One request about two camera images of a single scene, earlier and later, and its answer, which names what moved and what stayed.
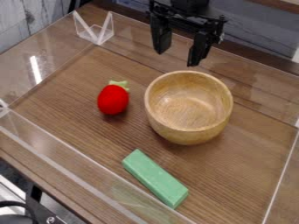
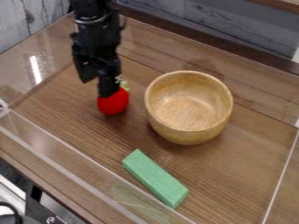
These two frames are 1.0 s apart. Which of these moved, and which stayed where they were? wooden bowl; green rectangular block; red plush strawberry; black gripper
Moved: black gripper
Stayed: wooden bowl; red plush strawberry; green rectangular block
